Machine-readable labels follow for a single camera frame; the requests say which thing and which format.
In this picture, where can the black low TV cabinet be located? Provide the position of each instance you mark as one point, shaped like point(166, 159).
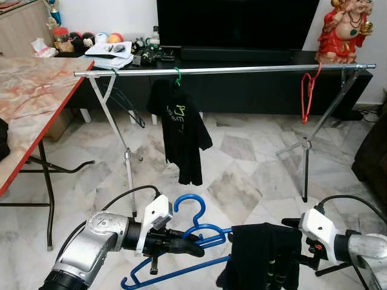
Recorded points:
point(254, 93)

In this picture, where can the blue white ball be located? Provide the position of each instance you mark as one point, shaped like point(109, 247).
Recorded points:
point(101, 38)

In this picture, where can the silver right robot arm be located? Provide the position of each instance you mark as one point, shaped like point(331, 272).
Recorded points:
point(363, 251)

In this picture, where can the metal clothes rack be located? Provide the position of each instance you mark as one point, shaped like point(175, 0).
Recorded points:
point(242, 69)

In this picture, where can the black shirt green logo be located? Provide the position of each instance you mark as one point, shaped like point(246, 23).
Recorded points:
point(260, 254)
point(181, 133)

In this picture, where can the white paper stack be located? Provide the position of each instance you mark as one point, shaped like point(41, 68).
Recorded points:
point(109, 59)

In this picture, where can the black white mouse plush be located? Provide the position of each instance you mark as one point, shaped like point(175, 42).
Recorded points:
point(88, 37)

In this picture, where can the light wooden cabinet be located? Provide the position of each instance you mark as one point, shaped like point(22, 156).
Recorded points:
point(24, 30)

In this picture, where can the grey computer mouse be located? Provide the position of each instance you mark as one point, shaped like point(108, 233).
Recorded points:
point(116, 48)

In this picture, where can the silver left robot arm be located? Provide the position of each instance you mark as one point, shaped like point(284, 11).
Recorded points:
point(91, 241)

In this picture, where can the black flat television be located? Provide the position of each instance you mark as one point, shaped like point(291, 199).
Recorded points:
point(236, 24)

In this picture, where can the blue plastic hanger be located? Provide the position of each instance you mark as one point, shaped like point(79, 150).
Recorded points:
point(192, 195)

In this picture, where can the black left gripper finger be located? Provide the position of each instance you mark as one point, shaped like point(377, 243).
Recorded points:
point(184, 251)
point(187, 238)

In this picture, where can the marble table red edge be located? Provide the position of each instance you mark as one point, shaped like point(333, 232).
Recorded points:
point(36, 96)

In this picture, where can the green plastic hanger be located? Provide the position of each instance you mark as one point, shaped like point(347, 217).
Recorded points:
point(178, 78)

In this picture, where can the black clothes pile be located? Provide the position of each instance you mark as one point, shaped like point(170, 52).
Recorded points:
point(3, 139)

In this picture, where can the black soundbar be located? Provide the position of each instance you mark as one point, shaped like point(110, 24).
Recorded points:
point(236, 54)

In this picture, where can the dark plastic hanger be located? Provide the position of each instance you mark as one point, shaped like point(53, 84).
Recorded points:
point(140, 122)

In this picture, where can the yellow red ball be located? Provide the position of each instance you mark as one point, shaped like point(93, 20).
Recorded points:
point(115, 38)

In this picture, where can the red plastic hanger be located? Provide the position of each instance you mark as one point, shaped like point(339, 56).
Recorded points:
point(303, 103)

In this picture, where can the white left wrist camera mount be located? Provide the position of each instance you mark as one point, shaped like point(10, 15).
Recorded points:
point(156, 214)

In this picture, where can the dark sofa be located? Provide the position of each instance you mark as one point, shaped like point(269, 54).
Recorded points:
point(372, 157)

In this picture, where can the blue gold trophy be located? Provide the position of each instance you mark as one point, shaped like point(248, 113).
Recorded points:
point(54, 12)

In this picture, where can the pink tissue box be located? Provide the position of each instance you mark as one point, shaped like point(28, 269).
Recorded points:
point(43, 51)

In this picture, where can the red laughing Buddha statue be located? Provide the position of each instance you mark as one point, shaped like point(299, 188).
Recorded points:
point(338, 36)

